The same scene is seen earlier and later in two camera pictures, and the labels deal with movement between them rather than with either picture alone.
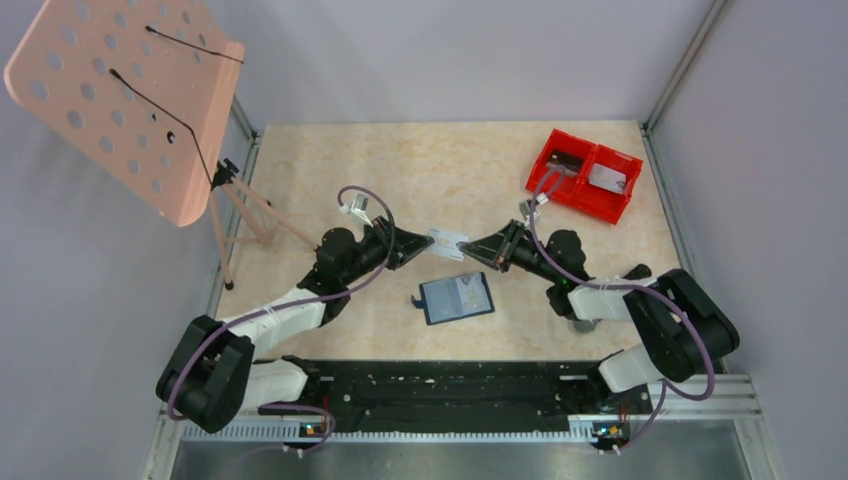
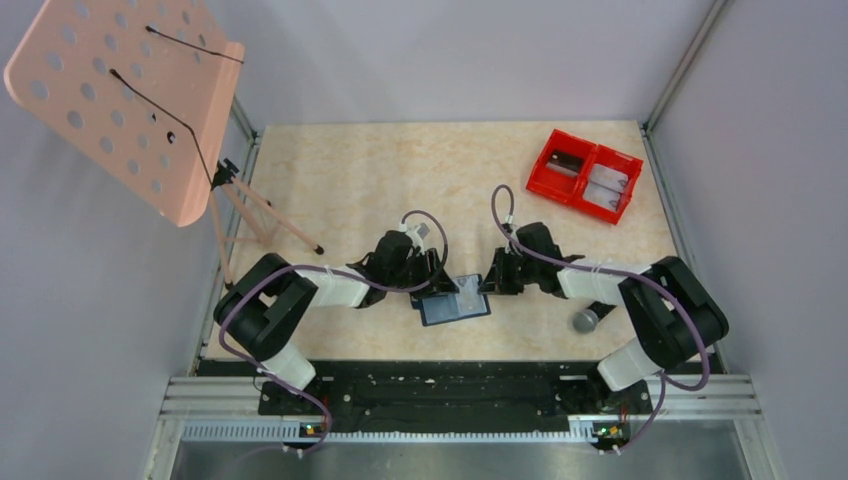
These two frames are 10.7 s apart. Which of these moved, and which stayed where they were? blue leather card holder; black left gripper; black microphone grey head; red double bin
Moved: black left gripper
Stayed: red double bin; black microphone grey head; blue leather card holder
